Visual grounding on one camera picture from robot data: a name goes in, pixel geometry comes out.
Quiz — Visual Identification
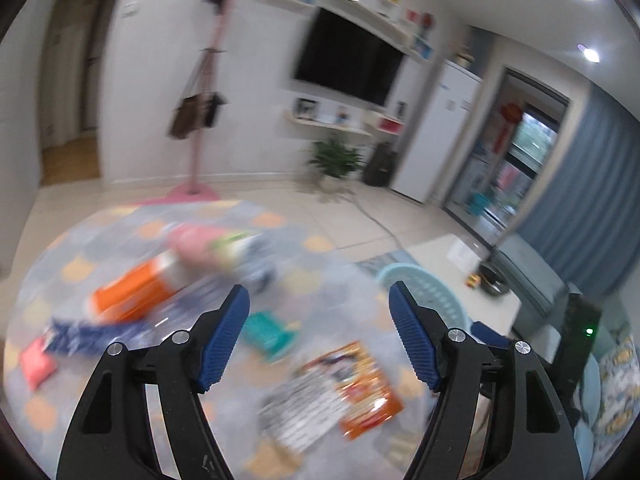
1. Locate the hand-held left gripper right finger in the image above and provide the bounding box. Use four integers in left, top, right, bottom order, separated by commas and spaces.
389, 281, 586, 480

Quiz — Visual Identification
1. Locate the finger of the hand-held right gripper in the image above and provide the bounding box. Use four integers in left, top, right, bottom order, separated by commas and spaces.
472, 321, 512, 352

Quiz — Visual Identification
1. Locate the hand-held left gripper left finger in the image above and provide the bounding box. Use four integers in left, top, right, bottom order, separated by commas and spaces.
57, 284, 251, 480

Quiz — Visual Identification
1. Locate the teal packet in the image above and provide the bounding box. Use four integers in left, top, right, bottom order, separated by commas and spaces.
242, 311, 298, 363

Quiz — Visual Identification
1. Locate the light blue plastic basket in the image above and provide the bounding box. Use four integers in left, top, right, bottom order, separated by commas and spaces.
375, 262, 471, 333

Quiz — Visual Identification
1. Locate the orange printed snack packet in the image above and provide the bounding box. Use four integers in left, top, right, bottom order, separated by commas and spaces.
300, 341, 405, 441

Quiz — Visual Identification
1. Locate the blue white packet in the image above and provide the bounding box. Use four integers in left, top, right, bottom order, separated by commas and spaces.
240, 240, 278, 293

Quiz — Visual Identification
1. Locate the pink green packet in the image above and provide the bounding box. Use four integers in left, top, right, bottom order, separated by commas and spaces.
167, 225, 256, 273

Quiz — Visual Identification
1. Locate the orange white packet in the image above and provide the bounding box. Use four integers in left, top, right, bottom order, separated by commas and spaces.
85, 250, 188, 323

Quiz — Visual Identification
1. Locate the dark blue packet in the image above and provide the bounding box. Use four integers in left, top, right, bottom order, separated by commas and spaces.
42, 317, 151, 358

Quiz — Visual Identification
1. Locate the red packet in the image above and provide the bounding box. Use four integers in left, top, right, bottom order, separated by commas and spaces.
19, 337, 58, 391

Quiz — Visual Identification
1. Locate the dark metal bowl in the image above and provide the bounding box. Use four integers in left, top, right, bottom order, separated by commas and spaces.
477, 261, 511, 296

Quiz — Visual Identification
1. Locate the patterned cushion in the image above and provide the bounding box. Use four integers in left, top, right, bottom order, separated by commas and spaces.
597, 332, 640, 441

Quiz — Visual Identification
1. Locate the grey blue sofa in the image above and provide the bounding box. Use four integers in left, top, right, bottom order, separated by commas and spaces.
492, 234, 640, 480

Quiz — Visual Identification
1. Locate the blue patterned rug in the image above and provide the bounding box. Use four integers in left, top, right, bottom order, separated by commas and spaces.
357, 252, 401, 281

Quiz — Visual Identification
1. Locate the white coffee table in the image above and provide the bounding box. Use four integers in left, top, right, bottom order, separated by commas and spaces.
405, 234, 523, 336

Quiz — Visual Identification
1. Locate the patterned scale print tablecloth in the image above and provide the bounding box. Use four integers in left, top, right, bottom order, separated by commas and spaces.
5, 199, 441, 480

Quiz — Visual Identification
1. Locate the teal bucket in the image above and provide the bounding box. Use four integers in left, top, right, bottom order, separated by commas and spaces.
467, 192, 493, 216

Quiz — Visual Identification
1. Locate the blue grey curtain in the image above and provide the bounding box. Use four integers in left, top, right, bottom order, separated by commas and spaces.
515, 82, 640, 306

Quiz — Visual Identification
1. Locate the pink coat rack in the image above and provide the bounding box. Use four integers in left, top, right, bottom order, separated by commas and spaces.
167, 0, 251, 198

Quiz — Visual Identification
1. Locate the green potted plant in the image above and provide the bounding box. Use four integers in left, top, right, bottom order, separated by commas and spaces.
307, 137, 366, 193

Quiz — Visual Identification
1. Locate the white refrigerator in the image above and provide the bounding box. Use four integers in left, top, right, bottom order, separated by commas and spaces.
390, 57, 483, 203

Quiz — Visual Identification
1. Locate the red hanging knot ornament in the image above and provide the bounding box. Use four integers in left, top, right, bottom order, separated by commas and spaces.
492, 102, 523, 153

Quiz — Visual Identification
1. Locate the brown tote bag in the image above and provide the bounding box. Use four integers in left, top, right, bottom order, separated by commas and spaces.
167, 92, 201, 141

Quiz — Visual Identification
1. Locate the small black bag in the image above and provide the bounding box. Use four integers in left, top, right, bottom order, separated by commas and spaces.
202, 92, 226, 128

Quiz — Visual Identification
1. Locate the white curved lower shelf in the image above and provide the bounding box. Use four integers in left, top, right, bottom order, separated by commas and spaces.
282, 110, 373, 137

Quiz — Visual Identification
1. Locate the white curved shelf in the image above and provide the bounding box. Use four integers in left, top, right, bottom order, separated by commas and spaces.
282, 110, 373, 137
257, 0, 426, 61

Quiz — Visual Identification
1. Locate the white curved upper shelf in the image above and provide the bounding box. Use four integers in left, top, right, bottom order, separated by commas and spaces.
257, 0, 426, 61

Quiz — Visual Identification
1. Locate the black floor cable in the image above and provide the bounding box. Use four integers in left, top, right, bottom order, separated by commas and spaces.
345, 187, 406, 251

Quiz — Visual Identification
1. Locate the red white wall box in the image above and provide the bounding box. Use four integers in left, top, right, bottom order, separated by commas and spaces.
367, 110, 406, 135

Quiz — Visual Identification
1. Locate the black wall television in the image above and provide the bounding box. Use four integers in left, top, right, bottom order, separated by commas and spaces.
292, 7, 405, 108

